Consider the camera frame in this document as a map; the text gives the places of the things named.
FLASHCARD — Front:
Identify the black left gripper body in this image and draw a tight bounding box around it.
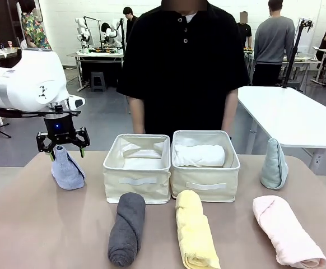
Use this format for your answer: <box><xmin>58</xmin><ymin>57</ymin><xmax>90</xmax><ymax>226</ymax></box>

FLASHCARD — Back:
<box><xmin>44</xmin><ymin>111</ymin><xmax>77</xmax><ymax>140</ymax></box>

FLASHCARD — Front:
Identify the lavender blue cone towel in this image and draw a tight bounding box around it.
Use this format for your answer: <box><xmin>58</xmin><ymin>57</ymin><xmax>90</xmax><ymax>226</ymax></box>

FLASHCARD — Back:
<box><xmin>50</xmin><ymin>145</ymin><xmax>86</xmax><ymax>191</ymax></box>

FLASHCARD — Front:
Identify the grey towel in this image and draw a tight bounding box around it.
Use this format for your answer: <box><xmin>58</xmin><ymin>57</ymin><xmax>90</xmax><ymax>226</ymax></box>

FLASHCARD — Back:
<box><xmin>107</xmin><ymin>192</ymin><xmax>146</xmax><ymax>267</ymax></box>

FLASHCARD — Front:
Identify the yellow towel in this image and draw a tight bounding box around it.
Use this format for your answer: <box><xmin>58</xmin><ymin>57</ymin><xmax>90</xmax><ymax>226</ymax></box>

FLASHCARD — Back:
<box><xmin>175</xmin><ymin>189</ymin><xmax>221</xmax><ymax>269</ymax></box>

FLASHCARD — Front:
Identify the light teal cone towel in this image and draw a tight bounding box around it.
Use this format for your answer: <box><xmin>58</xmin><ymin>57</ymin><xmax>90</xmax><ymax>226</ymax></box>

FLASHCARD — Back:
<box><xmin>259</xmin><ymin>138</ymin><xmax>289</xmax><ymax>190</ymax></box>

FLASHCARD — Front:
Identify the pink towel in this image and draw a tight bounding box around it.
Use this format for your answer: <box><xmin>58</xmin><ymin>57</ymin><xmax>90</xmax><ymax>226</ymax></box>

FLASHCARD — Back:
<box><xmin>252</xmin><ymin>195</ymin><xmax>326</xmax><ymax>269</ymax></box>

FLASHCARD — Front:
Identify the person's right forearm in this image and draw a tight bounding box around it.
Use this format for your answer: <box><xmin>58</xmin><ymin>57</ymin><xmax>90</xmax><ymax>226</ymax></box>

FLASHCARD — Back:
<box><xmin>128</xmin><ymin>96</ymin><xmax>146</xmax><ymax>135</ymax></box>

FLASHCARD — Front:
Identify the person's left forearm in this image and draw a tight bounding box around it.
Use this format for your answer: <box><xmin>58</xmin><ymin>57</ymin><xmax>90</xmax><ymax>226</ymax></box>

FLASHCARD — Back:
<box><xmin>221</xmin><ymin>89</ymin><xmax>239</xmax><ymax>138</ymax></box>

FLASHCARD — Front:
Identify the beige bin with folded towels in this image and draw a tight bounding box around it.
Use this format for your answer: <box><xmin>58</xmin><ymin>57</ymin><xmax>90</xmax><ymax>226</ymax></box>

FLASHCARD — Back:
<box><xmin>103</xmin><ymin>133</ymin><xmax>171</xmax><ymax>205</ymax></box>

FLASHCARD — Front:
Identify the beige bin with rolled towels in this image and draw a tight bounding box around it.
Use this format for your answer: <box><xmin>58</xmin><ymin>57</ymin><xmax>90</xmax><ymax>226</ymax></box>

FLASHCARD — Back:
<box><xmin>170</xmin><ymin>129</ymin><xmax>241</xmax><ymax>203</ymax></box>

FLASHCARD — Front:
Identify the grey plastic stool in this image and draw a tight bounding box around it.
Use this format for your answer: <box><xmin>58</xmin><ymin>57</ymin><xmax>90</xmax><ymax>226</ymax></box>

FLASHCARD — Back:
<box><xmin>90</xmin><ymin>71</ymin><xmax>107</xmax><ymax>92</ymax></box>

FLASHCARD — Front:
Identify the background robot workbench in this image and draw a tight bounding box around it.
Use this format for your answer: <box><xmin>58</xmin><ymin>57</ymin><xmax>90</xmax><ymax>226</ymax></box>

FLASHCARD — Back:
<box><xmin>67</xmin><ymin>49</ymin><xmax>125</xmax><ymax>92</ymax></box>

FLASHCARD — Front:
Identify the person in floral shirt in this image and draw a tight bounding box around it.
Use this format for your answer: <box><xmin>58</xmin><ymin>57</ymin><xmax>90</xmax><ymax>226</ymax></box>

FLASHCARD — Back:
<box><xmin>16</xmin><ymin>0</ymin><xmax>52</xmax><ymax>50</ymax></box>

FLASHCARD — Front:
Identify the white rolled towel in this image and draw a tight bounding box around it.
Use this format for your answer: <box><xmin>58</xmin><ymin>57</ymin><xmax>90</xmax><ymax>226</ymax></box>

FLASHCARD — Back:
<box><xmin>173</xmin><ymin>143</ymin><xmax>226</xmax><ymax>168</ymax></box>

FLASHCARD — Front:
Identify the person in black polo shirt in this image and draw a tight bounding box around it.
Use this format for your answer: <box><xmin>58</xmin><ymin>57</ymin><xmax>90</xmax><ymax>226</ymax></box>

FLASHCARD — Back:
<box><xmin>116</xmin><ymin>0</ymin><xmax>250</xmax><ymax>135</ymax></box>

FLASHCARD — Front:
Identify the standing person in black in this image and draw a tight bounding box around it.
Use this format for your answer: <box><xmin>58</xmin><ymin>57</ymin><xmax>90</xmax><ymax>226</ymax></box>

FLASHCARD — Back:
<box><xmin>123</xmin><ymin>6</ymin><xmax>138</xmax><ymax>53</ymax></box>

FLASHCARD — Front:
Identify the person in black t-shirt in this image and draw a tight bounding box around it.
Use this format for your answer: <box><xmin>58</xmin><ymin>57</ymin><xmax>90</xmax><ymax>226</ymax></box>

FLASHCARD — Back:
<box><xmin>237</xmin><ymin>4</ymin><xmax>253</xmax><ymax>51</ymax></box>

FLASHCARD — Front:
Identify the white side table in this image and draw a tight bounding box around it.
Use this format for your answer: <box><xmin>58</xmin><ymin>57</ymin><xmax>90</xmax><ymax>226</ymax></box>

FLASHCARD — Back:
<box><xmin>237</xmin><ymin>85</ymin><xmax>326</xmax><ymax>176</ymax></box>

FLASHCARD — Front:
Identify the person in grey sweater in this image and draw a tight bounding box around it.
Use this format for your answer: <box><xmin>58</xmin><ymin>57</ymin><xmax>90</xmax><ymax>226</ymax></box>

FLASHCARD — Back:
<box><xmin>254</xmin><ymin>0</ymin><xmax>296</xmax><ymax>86</ymax></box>

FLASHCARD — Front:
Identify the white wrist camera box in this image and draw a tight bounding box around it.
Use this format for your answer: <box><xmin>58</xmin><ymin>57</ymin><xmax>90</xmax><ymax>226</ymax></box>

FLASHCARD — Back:
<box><xmin>67</xmin><ymin>95</ymin><xmax>86</xmax><ymax>112</ymax></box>

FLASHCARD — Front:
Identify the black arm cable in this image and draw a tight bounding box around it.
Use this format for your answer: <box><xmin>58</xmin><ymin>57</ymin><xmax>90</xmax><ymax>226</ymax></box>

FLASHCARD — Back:
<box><xmin>0</xmin><ymin>104</ymin><xmax>82</xmax><ymax>119</ymax></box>

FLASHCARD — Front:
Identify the black camera stand pole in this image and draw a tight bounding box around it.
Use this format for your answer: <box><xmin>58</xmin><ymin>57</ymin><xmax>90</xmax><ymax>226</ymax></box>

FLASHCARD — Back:
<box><xmin>280</xmin><ymin>18</ymin><xmax>314</xmax><ymax>89</ymax></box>

